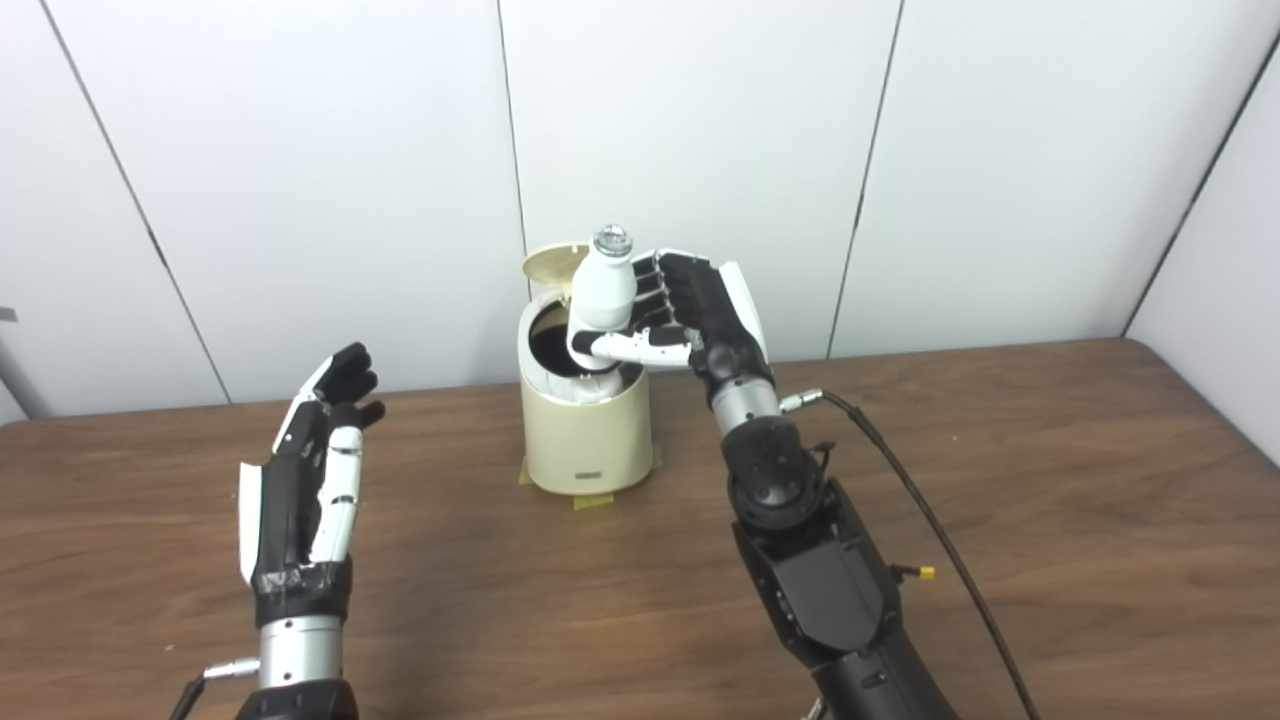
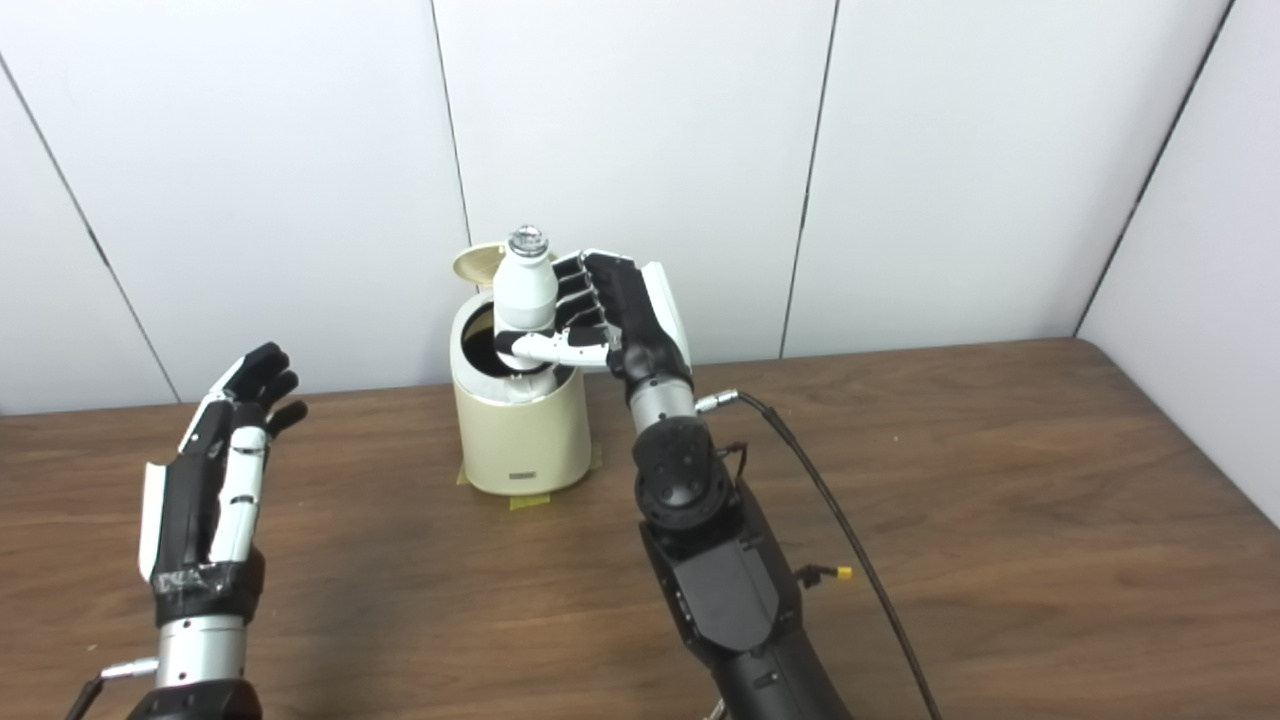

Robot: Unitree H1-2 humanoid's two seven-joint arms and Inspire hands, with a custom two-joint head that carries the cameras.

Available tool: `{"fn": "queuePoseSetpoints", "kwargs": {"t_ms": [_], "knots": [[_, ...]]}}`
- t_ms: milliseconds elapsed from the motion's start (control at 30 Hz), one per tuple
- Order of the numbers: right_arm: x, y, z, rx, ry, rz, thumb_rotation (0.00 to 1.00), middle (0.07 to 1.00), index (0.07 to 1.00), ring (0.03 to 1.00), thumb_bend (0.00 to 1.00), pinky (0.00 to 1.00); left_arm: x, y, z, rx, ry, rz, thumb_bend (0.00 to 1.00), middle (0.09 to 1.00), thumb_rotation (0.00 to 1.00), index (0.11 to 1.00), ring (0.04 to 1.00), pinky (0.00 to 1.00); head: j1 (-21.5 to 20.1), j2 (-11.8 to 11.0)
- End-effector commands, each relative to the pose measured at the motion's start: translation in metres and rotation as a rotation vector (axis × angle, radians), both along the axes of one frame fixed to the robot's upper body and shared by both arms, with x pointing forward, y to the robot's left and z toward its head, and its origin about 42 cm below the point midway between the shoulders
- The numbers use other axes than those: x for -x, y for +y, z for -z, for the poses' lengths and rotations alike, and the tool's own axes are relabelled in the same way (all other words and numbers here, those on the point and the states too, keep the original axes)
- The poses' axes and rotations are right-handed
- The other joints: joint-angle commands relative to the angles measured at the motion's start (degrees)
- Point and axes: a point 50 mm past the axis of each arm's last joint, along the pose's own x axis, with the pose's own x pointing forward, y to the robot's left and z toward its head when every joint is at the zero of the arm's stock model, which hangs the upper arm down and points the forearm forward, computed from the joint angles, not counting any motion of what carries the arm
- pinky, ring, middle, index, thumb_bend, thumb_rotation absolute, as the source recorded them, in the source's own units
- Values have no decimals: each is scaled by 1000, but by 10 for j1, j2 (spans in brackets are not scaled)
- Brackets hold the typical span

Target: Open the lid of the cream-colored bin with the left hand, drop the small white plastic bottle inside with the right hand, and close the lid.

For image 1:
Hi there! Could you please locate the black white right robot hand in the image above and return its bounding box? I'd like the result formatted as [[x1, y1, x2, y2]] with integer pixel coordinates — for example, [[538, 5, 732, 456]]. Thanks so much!
[[572, 250, 773, 401]]

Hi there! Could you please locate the small white plastic bottle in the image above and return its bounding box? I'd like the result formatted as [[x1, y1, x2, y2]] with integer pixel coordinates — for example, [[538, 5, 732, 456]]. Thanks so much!
[[566, 225, 641, 379]]

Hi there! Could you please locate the cream-colored bin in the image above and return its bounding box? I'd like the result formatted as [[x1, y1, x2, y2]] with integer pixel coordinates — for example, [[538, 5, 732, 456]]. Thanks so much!
[[517, 288, 656, 496]]

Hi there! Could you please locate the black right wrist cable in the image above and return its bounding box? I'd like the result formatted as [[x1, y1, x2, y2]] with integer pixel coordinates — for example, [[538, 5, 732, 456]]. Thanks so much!
[[778, 388, 1041, 720]]

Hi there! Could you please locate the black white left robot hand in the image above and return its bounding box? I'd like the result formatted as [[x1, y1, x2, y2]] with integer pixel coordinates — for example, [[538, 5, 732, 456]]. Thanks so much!
[[238, 342, 386, 629]]

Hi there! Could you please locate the cream round bin lid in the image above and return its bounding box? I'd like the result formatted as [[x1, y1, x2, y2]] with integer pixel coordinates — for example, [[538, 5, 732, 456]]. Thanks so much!
[[522, 241, 591, 299]]

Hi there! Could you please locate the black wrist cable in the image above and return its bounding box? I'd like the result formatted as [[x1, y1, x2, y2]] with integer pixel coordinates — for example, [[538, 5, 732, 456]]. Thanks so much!
[[168, 658, 261, 720], [778, 388, 1041, 720]]

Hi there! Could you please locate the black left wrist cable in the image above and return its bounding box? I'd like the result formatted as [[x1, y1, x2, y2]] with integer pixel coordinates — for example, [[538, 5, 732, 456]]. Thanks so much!
[[168, 658, 261, 720]]

